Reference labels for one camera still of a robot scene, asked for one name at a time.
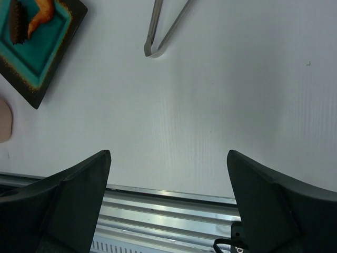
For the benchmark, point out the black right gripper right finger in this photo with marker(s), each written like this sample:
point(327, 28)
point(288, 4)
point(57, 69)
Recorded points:
point(280, 213)

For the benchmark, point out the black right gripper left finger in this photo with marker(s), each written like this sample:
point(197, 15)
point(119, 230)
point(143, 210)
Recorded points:
point(58, 213)

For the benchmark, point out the pink lunch box base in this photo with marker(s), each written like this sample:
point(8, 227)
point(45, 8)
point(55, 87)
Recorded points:
point(6, 121)

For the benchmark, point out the metal food tongs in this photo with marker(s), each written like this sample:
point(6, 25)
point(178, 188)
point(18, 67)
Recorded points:
point(164, 28)

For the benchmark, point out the black teal square plate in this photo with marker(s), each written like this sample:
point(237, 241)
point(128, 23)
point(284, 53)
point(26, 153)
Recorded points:
point(30, 67)

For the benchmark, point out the brown meat patty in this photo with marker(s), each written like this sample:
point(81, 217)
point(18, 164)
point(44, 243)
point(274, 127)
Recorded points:
point(18, 22)

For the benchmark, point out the orange fried chicken piece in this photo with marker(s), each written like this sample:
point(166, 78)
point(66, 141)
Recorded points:
point(44, 15)

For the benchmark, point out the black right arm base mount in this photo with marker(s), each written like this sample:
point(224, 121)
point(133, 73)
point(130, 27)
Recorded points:
point(237, 241)

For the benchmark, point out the aluminium mounting rail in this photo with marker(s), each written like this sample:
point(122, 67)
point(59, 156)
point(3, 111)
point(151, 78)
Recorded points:
point(163, 215)

